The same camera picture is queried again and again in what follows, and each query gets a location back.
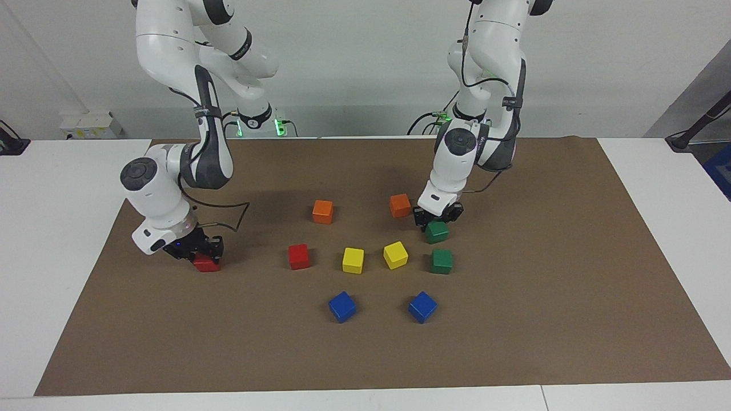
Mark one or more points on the blue crate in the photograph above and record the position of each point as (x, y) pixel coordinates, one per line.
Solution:
(721, 171)

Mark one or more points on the blue wooden cube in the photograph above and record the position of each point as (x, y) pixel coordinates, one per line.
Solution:
(342, 307)
(422, 307)

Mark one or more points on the black stand leg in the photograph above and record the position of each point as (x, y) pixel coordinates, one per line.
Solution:
(694, 128)

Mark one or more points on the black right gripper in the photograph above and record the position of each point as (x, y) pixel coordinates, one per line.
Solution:
(197, 242)

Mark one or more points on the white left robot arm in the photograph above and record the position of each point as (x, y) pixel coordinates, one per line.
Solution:
(457, 160)

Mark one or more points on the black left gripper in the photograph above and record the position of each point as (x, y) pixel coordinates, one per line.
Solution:
(437, 218)

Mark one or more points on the white power strip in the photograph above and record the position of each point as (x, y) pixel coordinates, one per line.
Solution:
(88, 125)

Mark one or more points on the orange wooden cube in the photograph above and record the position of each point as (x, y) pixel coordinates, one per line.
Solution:
(322, 212)
(400, 205)

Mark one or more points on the green wooden cube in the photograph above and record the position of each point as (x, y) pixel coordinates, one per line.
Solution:
(437, 233)
(441, 261)

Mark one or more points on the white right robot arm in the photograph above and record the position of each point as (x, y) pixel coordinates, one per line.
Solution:
(154, 194)

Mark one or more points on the black clamp mount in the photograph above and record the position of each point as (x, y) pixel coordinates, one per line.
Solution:
(11, 144)

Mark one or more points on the red wooden cube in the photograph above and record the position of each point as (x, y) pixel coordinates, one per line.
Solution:
(298, 257)
(205, 264)

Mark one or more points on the yellow wooden cube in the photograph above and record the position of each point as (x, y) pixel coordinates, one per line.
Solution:
(396, 255)
(353, 260)

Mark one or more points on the brown paper mat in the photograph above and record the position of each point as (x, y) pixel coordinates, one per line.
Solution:
(514, 319)

